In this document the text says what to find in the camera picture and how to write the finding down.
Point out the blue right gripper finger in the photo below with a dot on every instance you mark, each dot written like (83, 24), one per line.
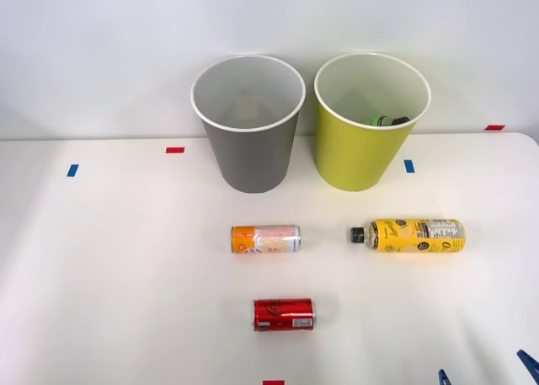
(443, 378)
(531, 362)

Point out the green label plastic bottle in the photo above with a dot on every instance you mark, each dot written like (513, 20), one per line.
(381, 121)

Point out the yellow label plastic bottle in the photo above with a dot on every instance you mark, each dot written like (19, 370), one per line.
(414, 235)

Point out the red drink can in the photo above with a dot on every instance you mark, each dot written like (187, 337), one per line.
(283, 314)

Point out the orange and white drink can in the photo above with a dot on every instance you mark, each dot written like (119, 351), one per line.
(265, 238)

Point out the yellow-green plastic waste bin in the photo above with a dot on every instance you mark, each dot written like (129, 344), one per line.
(358, 157)

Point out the grey plastic waste bin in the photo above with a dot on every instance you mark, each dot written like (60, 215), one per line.
(252, 157)

